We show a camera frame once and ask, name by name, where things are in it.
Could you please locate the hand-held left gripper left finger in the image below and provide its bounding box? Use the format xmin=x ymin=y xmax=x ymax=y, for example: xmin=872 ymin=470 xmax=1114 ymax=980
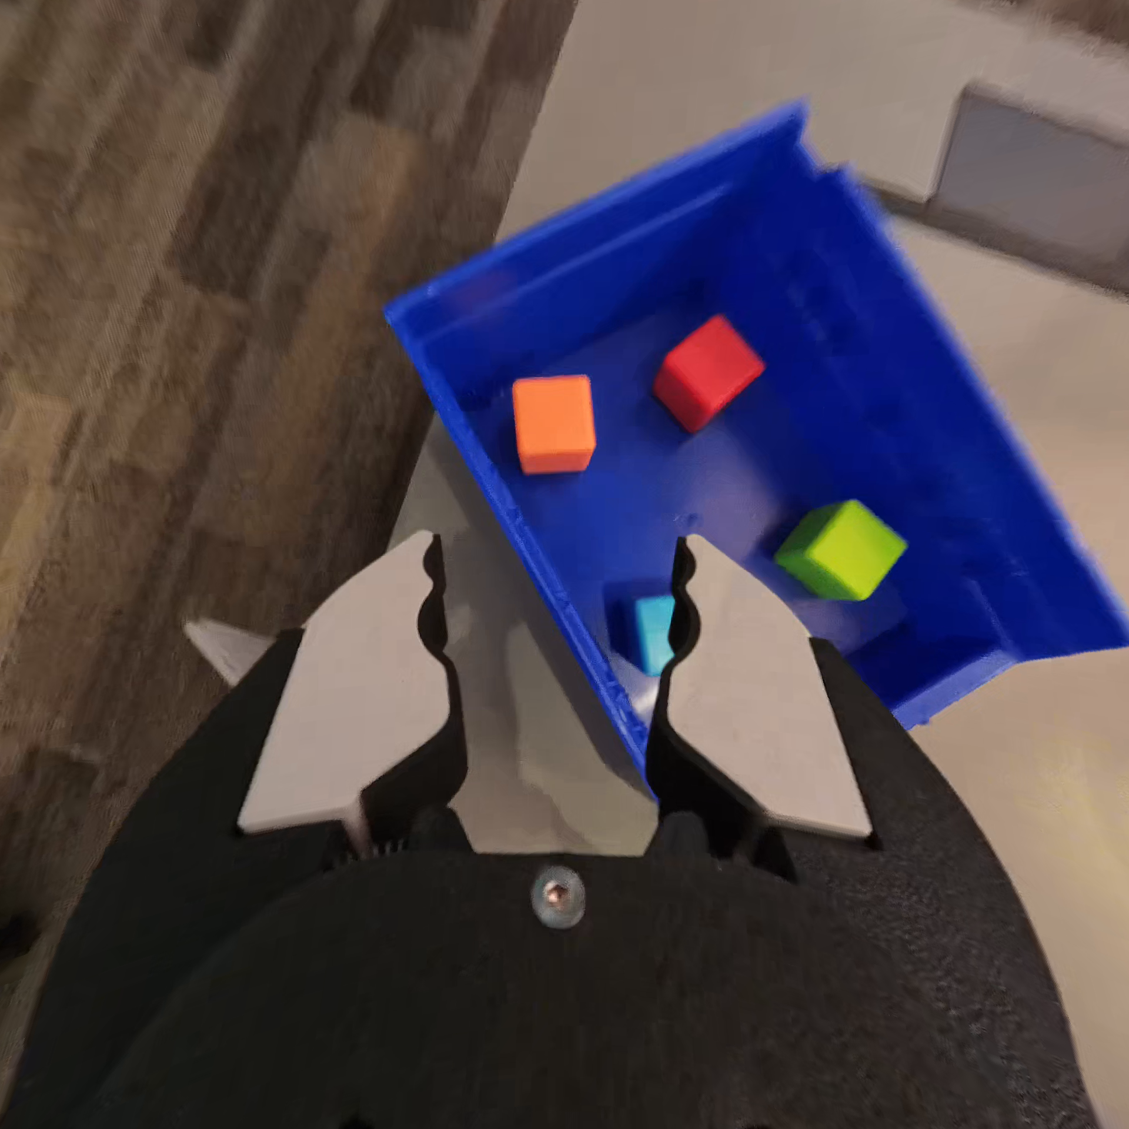
xmin=239 ymin=529 xmax=470 ymax=855

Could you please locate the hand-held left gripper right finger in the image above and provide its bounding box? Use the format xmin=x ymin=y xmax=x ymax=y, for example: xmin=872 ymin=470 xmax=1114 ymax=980
xmin=644 ymin=535 xmax=876 ymax=859

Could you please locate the teal magnetic cube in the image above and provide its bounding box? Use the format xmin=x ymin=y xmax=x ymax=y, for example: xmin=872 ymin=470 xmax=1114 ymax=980
xmin=609 ymin=593 xmax=683 ymax=680

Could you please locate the green magnetic cube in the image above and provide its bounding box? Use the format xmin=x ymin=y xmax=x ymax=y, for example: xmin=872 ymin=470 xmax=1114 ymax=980
xmin=773 ymin=499 xmax=911 ymax=605

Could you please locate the red magnetic cube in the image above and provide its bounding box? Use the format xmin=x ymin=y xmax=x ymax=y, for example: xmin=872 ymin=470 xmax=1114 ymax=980
xmin=652 ymin=314 xmax=769 ymax=435

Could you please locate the orange magnetic cube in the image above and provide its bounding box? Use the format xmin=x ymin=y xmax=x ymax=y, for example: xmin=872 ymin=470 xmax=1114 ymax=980
xmin=512 ymin=375 xmax=599 ymax=476

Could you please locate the blue plastic bin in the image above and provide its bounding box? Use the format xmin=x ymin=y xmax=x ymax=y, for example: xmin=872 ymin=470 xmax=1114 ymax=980
xmin=386 ymin=101 xmax=1129 ymax=781

